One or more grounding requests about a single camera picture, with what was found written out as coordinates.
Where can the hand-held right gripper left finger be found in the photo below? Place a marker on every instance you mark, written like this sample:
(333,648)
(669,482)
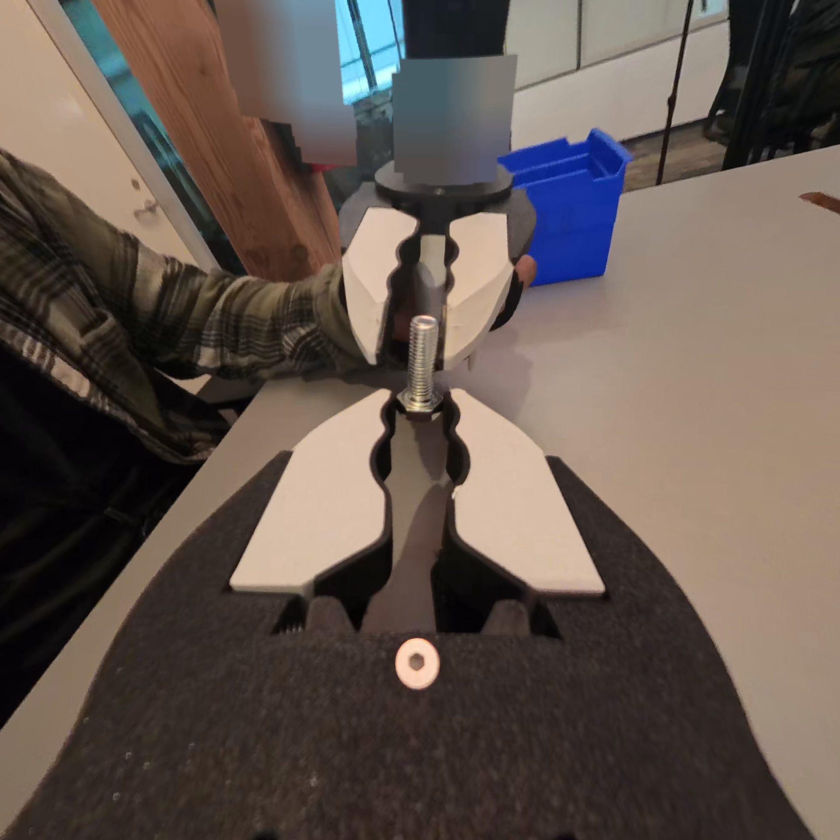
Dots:
(315,512)

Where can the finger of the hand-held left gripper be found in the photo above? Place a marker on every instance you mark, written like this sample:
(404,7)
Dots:
(367,275)
(482,275)

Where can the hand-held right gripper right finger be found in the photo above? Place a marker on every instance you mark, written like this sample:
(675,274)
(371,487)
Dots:
(525,518)

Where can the blue plastic bin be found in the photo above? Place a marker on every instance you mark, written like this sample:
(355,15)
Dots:
(571,216)

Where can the silver hex bolt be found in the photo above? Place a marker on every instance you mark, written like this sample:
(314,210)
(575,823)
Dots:
(423,367)

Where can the person's left forearm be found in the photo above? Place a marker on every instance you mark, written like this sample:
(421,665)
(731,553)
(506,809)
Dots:
(262,315)

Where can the person's left hand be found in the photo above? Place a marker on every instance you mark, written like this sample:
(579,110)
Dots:
(527,270)

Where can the black stand pole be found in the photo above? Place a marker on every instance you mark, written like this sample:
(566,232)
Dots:
(676,98)

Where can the person's torso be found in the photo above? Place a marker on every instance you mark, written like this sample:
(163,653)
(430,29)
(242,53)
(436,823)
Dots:
(65,295)

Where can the black office chair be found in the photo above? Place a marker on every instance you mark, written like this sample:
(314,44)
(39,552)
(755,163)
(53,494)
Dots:
(754,79)

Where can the white door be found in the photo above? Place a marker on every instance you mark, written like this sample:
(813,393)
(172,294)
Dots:
(65,131)

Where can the wooden post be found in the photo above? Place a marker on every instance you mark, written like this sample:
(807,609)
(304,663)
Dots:
(262,216)

